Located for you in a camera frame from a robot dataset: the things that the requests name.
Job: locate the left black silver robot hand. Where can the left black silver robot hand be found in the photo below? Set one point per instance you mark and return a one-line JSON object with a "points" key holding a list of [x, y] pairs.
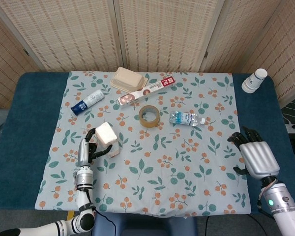
{"points": [[83, 153]]}

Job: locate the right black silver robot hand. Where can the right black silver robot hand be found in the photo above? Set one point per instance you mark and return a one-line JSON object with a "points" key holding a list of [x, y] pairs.
{"points": [[258, 157]]}

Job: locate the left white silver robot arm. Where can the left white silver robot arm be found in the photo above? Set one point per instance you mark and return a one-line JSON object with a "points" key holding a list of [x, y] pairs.
{"points": [[84, 178]]}

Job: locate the floral tablecloth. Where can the floral tablecloth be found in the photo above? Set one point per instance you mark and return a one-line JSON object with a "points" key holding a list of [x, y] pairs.
{"points": [[162, 159]]}

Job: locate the long white red wrap box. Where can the long white red wrap box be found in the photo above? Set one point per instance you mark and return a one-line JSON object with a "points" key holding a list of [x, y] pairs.
{"points": [[147, 91]]}

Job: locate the white bottle with blue cap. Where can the white bottle with blue cap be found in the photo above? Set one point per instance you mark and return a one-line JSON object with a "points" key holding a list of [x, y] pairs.
{"points": [[88, 102]]}

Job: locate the dark blue table cover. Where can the dark blue table cover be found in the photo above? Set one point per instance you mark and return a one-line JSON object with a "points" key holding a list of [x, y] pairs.
{"points": [[27, 123]]}

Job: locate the brown packing tape roll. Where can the brown packing tape roll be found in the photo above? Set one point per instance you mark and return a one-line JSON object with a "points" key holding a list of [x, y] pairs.
{"points": [[148, 123]]}

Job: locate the stack of white paper cups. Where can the stack of white paper cups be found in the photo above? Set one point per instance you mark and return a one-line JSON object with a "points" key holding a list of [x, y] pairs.
{"points": [[253, 81]]}

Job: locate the clear plastic water bottle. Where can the clear plastic water bottle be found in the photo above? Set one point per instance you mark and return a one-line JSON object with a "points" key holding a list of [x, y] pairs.
{"points": [[185, 118]]}

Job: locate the beige lidded food container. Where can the beige lidded food container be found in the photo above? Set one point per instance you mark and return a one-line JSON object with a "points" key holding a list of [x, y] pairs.
{"points": [[126, 79]]}

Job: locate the metal screen hinge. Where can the metal screen hinge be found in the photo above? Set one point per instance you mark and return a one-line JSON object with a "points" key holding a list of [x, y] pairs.
{"points": [[26, 51], [206, 54]]}

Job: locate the woven folding screen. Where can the woven folding screen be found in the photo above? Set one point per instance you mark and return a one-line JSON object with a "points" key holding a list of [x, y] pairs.
{"points": [[162, 32]]}

